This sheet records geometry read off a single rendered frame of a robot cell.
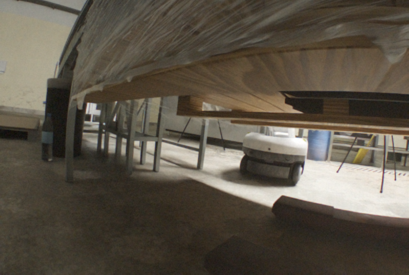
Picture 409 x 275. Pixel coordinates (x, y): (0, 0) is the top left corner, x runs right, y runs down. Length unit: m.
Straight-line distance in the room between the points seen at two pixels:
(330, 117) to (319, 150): 2.62
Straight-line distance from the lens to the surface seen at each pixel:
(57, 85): 1.49
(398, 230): 0.89
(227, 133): 3.34
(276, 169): 1.40
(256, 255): 0.48
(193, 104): 0.89
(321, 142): 3.21
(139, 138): 1.24
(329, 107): 0.61
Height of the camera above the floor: 0.39
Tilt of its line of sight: 1 degrees up
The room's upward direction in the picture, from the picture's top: 7 degrees clockwise
